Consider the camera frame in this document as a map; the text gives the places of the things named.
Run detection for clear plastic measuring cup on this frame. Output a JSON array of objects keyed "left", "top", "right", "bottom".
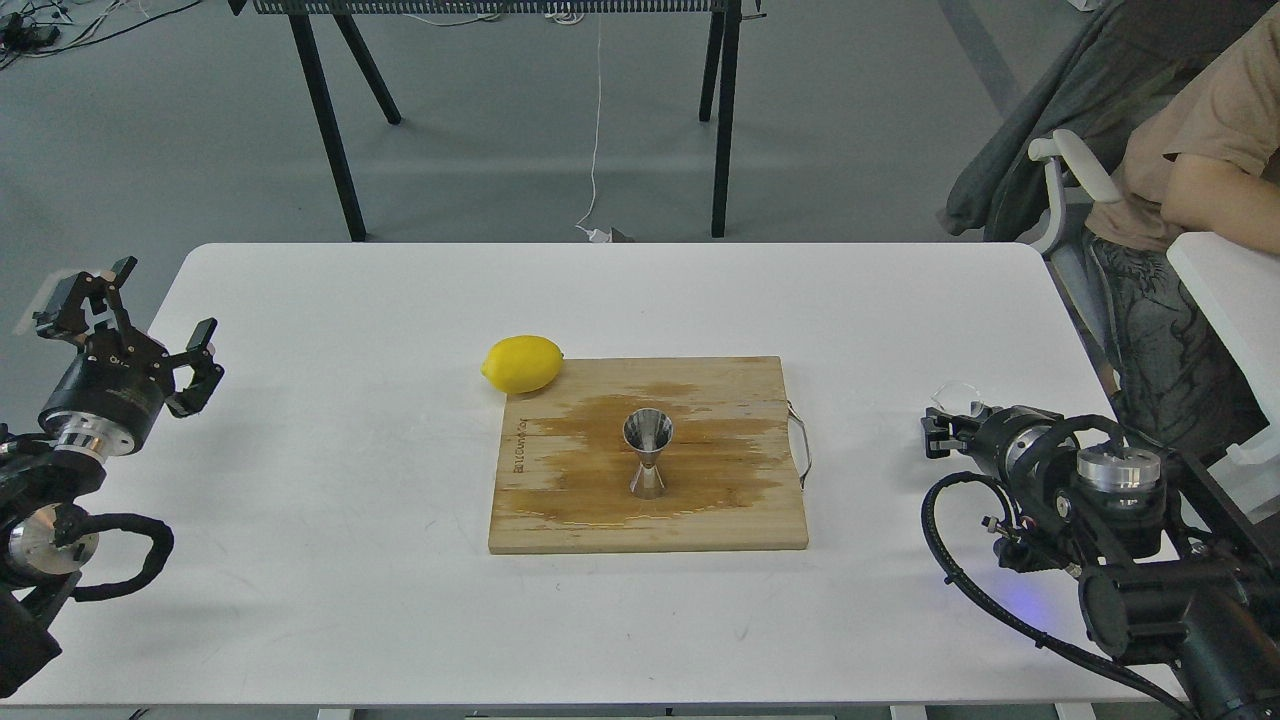
[{"left": 931, "top": 380, "right": 986, "bottom": 416}]

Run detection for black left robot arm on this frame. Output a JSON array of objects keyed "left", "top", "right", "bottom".
[{"left": 1, "top": 256, "right": 224, "bottom": 697}]

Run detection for seated person beige shirt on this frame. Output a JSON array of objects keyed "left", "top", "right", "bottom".
[{"left": 1080, "top": 5, "right": 1280, "bottom": 471}]

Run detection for white power cable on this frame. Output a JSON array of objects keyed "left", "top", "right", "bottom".
[{"left": 573, "top": 0, "right": 614, "bottom": 243}]

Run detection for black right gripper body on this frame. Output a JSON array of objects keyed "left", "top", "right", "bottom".
[{"left": 966, "top": 405, "right": 1065, "bottom": 488}]

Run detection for wooden cutting board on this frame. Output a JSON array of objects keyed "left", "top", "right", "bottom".
[{"left": 488, "top": 356, "right": 809, "bottom": 553}]

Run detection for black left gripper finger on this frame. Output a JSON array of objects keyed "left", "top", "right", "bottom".
[
  {"left": 155, "top": 318, "right": 225, "bottom": 418},
  {"left": 33, "top": 256, "right": 140, "bottom": 359}
]

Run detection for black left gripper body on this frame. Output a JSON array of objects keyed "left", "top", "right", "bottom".
[{"left": 40, "top": 334, "right": 173, "bottom": 459}]

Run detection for black trestle table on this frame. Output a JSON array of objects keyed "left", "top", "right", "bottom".
[{"left": 228, "top": 1, "right": 767, "bottom": 242}]

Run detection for black floor cables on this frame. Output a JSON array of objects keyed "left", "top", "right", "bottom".
[{"left": 0, "top": 0, "right": 206, "bottom": 70}]

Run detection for yellow lemon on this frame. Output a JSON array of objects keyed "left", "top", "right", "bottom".
[{"left": 481, "top": 334, "right": 564, "bottom": 395}]

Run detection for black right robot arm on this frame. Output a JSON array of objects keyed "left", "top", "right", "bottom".
[{"left": 922, "top": 404, "right": 1279, "bottom": 719}]

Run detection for steel double jigger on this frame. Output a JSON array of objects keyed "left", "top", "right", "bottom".
[{"left": 623, "top": 407, "right": 675, "bottom": 500}]

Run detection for grey office chair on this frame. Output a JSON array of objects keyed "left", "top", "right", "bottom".
[{"left": 940, "top": 1, "right": 1277, "bottom": 462}]

